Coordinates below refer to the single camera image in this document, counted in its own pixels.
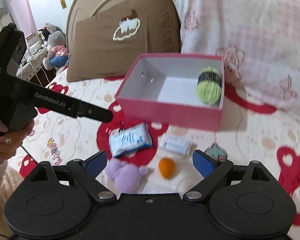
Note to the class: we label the pink curtain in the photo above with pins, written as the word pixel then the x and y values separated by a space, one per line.
pixel 23 16

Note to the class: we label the pink cardboard box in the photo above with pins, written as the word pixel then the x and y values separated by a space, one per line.
pixel 162 88

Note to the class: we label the grey plush toy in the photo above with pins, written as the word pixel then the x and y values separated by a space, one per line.
pixel 57 52

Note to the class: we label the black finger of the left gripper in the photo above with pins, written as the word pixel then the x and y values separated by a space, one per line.
pixel 41 97

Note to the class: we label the person's left hand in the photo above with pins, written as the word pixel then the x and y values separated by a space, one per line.
pixel 9 142

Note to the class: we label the orange ball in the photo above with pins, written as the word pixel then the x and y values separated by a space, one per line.
pixel 166 168

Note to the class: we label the blue wet wipes pack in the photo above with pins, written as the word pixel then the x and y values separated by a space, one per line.
pixel 130 140

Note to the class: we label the pink checkered pillow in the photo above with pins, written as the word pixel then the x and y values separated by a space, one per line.
pixel 259 41

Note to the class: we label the brown pillow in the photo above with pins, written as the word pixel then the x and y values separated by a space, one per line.
pixel 107 44

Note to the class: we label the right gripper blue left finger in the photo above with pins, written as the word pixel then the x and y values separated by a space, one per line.
pixel 85 173

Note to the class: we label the small white tissue pack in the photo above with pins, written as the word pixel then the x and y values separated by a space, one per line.
pixel 178 145

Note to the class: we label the green yarn ball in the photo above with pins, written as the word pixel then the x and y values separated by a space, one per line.
pixel 209 86

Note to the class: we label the black white plush toy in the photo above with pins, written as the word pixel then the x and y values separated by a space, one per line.
pixel 44 34

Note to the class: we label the bear print blanket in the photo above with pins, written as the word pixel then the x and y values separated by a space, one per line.
pixel 249 130

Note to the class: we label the bedside table with cloth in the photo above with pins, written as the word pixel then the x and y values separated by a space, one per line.
pixel 32 69

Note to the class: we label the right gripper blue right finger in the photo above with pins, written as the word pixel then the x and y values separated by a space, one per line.
pixel 214 173

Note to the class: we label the purple plush toy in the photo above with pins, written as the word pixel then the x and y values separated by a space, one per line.
pixel 126 176

